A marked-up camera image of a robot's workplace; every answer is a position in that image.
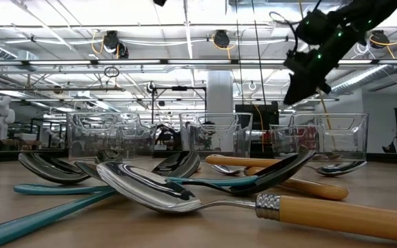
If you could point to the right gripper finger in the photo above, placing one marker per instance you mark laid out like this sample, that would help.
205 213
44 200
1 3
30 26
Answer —
298 89

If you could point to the black cabinet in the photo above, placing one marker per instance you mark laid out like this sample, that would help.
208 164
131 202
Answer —
269 120

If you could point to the black gantry frame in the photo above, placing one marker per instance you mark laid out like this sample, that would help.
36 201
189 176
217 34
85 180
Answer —
179 88

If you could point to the clear plastic bin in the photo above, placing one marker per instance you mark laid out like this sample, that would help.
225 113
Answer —
219 137
81 137
343 137

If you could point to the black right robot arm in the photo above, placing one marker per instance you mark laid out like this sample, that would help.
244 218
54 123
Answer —
357 20

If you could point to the white building column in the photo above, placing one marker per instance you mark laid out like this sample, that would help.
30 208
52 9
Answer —
220 93

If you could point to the long ceiling light rail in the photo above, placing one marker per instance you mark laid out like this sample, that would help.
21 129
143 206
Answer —
60 62

